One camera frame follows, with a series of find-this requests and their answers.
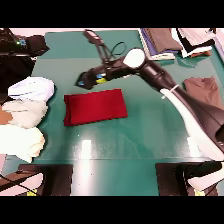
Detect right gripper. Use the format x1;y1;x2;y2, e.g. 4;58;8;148
76;64;113;91

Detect red T-shirt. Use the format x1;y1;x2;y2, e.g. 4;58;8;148
63;88;129;127

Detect purple garment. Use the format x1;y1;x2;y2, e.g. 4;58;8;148
138;28;177;62

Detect pale lilac garment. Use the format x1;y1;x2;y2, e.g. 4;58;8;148
7;76;56;103

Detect cream garment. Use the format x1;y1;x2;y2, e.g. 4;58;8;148
1;99;49;130

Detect grey garment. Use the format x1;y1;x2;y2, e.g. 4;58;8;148
146;28;184;54

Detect white garment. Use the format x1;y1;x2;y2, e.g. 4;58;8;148
171;28;216;60
0;123;46;164

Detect brown garment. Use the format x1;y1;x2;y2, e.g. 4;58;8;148
182;76;224;112

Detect black cable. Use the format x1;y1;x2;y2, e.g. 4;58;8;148
109;40;128;60

